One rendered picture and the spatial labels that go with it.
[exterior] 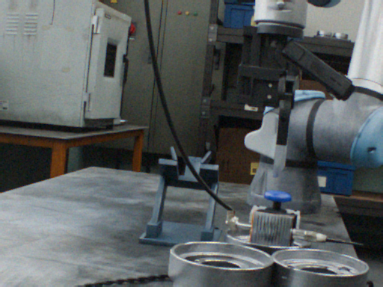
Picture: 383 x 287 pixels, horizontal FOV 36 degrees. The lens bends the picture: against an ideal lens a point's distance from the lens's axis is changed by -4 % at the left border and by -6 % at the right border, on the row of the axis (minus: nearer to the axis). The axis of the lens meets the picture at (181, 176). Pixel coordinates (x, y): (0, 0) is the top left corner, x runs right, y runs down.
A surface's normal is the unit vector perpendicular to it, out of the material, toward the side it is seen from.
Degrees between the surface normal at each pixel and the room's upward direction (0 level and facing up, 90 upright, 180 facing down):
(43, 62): 90
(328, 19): 90
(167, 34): 90
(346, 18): 90
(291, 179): 72
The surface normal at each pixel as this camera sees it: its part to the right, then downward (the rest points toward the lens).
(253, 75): -0.18, 0.11
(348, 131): -0.61, -0.05
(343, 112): -0.59, -0.34
